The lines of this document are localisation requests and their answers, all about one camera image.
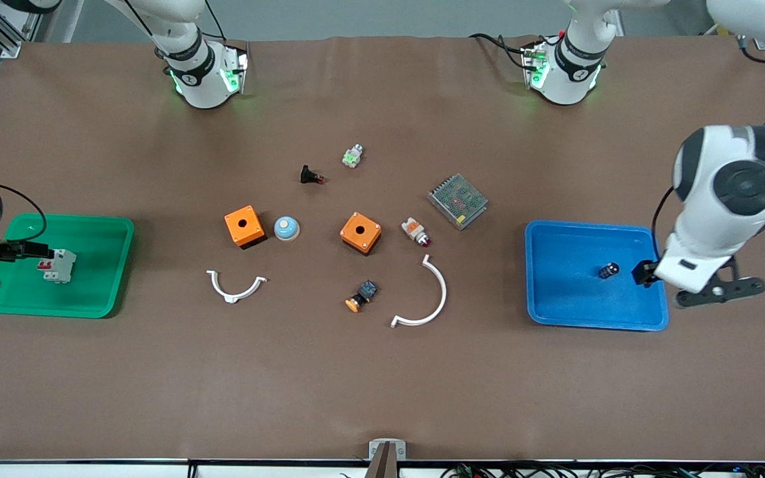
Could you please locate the grey circuit breaker red switch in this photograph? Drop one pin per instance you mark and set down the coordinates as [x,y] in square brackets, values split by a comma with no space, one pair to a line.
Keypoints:
[60,269]

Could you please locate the dark brown cylindrical capacitor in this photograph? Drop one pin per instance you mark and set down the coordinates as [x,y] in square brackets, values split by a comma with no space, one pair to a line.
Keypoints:
[609,271]

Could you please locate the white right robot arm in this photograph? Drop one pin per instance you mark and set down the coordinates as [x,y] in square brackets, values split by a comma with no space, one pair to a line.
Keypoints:
[200,86]

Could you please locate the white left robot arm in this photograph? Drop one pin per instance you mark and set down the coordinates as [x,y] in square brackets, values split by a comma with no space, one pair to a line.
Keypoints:
[708,219]

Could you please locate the green plastic tray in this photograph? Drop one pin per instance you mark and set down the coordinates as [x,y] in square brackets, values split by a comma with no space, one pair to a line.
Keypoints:
[90,292]

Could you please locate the blue plastic tray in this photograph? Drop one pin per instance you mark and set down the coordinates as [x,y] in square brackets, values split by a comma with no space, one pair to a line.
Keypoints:
[568,292]

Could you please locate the small white curved clamp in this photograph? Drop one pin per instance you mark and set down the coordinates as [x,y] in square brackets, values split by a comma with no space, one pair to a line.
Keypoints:
[230,295]

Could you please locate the perforated metal power supply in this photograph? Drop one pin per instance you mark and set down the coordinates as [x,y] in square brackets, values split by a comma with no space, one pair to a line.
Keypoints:
[457,199]

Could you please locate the large white curved clamp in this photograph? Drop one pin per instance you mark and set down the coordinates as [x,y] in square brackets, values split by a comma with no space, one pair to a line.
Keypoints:
[441,292]

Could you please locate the orange button box with hole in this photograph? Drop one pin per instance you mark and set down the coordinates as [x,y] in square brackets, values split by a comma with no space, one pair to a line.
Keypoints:
[370,234]
[253,230]

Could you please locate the red indicator light orange body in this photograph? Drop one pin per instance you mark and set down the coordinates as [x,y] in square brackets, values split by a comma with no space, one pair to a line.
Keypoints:
[413,229]

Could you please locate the orange push button blue body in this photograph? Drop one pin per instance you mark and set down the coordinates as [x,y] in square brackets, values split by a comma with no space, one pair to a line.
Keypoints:
[366,291]

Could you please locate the aluminium frame profile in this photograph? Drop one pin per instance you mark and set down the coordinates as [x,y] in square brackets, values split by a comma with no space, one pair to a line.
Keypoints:
[4,30]

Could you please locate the green push button switch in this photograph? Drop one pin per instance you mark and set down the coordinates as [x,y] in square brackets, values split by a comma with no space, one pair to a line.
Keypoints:
[352,157]

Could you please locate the grey metal table bracket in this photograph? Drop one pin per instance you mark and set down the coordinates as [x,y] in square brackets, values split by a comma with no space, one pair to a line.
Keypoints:
[387,458]

